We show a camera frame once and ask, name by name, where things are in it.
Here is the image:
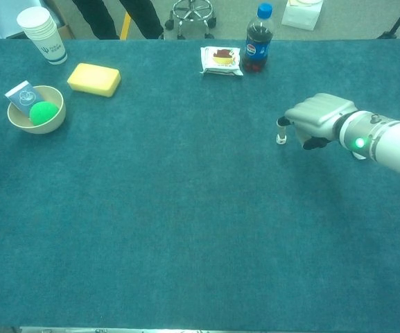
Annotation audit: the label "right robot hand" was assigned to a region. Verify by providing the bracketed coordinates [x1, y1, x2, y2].
[276, 92, 356, 151]

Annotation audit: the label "cola bottle with blue cap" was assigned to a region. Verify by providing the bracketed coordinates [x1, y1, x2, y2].
[241, 3, 275, 74]

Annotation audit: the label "white box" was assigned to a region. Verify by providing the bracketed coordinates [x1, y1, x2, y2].
[281, 0, 324, 31]

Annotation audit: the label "black tripod stand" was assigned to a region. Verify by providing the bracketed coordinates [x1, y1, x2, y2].
[376, 0, 400, 40]

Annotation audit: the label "white snack packet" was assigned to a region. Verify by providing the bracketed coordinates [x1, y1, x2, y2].
[200, 46, 245, 78]

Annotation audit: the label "chrome stool base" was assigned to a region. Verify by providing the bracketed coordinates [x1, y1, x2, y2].
[164, 0, 218, 40]

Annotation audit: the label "teal table cloth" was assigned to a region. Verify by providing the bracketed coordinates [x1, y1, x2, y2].
[0, 37, 400, 330]

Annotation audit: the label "yellow sponge block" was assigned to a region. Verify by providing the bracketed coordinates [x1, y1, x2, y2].
[67, 62, 122, 99]

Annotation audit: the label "person legs in black trousers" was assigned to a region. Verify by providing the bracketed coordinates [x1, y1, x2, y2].
[71, 0, 166, 40]

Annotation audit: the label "cardboard box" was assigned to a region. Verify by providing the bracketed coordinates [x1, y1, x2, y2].
[0, 0, 76, 40]

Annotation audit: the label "beige bowl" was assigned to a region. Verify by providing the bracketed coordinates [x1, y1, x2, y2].
[6, 85, 67, 135]

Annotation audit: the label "green ball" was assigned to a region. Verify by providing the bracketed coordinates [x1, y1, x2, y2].
[29, 101, 60, 126]

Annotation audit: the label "stack of white paper cups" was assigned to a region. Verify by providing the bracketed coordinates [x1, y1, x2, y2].
[17, 7, 68, 65]

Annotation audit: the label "small blue card box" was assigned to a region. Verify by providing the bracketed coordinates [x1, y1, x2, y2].
[4, 80, 44, 117]

